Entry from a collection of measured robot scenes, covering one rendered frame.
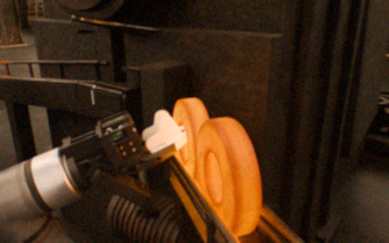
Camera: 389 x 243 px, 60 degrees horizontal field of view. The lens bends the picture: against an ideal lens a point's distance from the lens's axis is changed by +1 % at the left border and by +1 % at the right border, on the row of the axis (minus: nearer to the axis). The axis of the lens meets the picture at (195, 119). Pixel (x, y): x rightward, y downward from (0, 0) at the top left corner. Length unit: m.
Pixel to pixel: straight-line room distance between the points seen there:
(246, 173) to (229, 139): 0.04
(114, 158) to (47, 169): 0.10
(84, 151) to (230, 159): 0.25
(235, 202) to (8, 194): 0.33
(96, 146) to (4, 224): 0.17
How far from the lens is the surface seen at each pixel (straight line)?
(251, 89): 0.74
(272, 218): 0.41
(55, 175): 0.54
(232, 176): 0.38
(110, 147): 0.52
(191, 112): 0.53
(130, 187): 0.58
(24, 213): 0.57
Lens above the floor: 0.94
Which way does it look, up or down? 20 degrees down
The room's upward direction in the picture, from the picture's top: straight up
